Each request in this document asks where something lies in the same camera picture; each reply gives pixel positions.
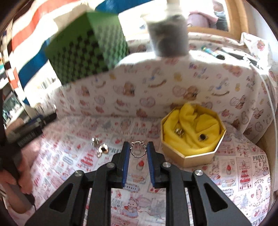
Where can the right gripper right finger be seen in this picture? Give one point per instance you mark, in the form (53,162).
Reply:
(191,191)

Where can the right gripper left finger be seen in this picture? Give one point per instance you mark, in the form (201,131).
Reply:
(85,195)

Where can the gold heart black stone brooch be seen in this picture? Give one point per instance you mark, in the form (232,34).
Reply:
(103,149)

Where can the silver bow earring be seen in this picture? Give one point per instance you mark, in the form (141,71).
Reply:
(179,131)

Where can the small gold black earring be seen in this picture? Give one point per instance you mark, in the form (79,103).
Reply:
(203,137)

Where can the gold octagonal jewelry box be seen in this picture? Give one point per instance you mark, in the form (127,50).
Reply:
(189,161)

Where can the person's left hand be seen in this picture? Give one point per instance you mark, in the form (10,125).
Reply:
(24,182)

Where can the silver flower charm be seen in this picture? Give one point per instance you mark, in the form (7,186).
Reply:
(95,142)

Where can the yellow cloth in box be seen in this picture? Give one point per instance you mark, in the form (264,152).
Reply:
(194,121)

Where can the strawberry print bed sheet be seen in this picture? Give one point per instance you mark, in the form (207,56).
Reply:
(239,168)

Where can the teddy bear print cloth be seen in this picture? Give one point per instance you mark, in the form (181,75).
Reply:
(144,85)

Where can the striped red white blue fabric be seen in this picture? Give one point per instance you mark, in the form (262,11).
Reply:
(30,73)

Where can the green black checkered tissue box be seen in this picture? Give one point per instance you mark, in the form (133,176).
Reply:
(93,43)

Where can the grey power bank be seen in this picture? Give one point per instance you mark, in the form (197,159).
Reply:
(244,57)

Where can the clear plastic jar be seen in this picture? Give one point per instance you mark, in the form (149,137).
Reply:
(169,37)

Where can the pink pillow behind window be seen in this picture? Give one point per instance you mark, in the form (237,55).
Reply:
(199,20)

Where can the wooden window frame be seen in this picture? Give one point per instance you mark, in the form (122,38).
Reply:
(236,20)

